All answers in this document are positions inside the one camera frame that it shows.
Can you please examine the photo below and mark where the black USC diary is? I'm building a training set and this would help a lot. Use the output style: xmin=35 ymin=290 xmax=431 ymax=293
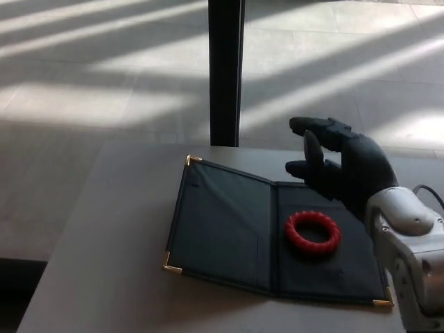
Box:
xmin=162 ymin=154 xmax=395 ymax=308

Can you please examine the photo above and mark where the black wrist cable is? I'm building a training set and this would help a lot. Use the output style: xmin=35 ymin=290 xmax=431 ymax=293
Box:
xmin=412 ymin=184 xmax=444 ymax=211

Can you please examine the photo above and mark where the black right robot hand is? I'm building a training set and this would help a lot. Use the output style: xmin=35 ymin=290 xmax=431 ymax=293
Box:
xmin=284 ymin=116 xmax=400 ymax=230

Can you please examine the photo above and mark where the red twisted ring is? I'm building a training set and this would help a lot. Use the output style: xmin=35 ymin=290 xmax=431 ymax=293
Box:
xmin=284 ymin=212 xmax=341 ymax=253

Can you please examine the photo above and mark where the black vertical post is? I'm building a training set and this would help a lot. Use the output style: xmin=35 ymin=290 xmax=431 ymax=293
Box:
xmin=207 ymin=0 xmax=246 ymax=147

